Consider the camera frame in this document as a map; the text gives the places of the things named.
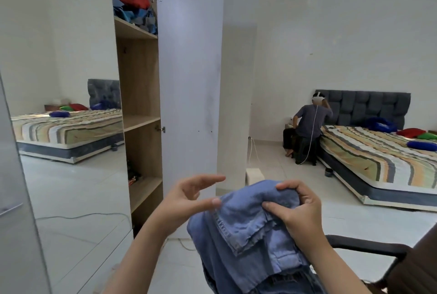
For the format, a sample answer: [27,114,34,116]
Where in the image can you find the black chair armrest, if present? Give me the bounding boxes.
[324,234,411,291]

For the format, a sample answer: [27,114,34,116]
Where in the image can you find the pile of blue clothes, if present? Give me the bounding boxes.
[112,0,158,35]

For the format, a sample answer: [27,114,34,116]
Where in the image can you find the red pillow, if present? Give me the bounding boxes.
[396,128,427,139]

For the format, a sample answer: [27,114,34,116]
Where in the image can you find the white floor cable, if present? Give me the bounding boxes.
[176,237,197,251]

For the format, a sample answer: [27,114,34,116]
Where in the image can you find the bed with striped sheet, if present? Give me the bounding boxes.
[317,124,437,212]

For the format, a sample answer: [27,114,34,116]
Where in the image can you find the mirror wardrobe door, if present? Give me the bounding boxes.
[0,0,134,294]

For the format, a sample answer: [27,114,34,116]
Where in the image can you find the person's right forearm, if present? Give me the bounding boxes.
[300,232,373,294]

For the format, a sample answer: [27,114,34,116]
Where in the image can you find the white wardrobe door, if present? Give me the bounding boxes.
[156,0,225,240]

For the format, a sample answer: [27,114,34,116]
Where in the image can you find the person's left hand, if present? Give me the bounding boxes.
[154,174,226,237]

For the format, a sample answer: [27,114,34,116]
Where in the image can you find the grey tufted headboard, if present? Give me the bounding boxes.
[315,89,412,131]

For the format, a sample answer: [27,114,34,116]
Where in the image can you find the white wall cable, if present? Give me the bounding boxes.
[248,136,261,169]

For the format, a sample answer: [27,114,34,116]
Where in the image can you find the brown chair backrest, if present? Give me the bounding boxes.
[385,223,437,294]

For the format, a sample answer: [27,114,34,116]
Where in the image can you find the blue oblong pillow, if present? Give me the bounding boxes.
[407,140,437,152]

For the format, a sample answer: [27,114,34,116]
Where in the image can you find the white box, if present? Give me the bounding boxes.
[246,167,265,186]

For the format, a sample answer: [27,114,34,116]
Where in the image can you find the blue denim jeans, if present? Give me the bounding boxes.
[187,180,329,294]

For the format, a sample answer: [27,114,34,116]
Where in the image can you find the wooden wardrobe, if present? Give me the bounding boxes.
[109,0,165,238]

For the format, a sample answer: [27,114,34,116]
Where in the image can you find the person's right hand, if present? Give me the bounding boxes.
[262,180,328,254]

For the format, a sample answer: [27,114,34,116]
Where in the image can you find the white headset cable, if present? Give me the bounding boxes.
[296,104,320,165]

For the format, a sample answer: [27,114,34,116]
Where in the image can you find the dark items on shelf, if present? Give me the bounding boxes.
[127,162,142,187]

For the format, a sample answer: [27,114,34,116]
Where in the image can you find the person's left forearm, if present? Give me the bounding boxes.
[102,214,172,294]

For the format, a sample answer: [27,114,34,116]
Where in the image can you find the dark blue neck pillow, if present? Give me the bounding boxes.
[363,117,399,133]

